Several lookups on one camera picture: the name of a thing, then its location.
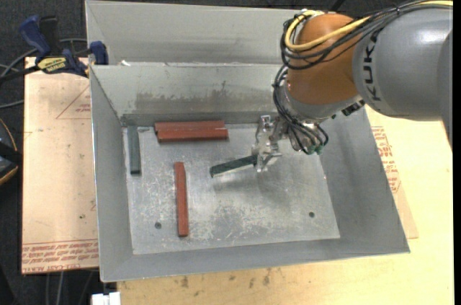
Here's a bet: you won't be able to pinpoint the brown cardboard board red print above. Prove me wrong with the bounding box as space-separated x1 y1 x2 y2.
21 56 420 276

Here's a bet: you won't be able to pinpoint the red-brown flat block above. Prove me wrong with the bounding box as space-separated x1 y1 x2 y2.
156 128 230 143
154 120 226 134
173 161 191 239

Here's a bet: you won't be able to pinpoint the grey metal bin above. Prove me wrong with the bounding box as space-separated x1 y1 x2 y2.
84 0 411 283

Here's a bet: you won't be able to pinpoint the dark green block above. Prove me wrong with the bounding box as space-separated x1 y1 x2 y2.
126 125 143 175
209 156 259 179

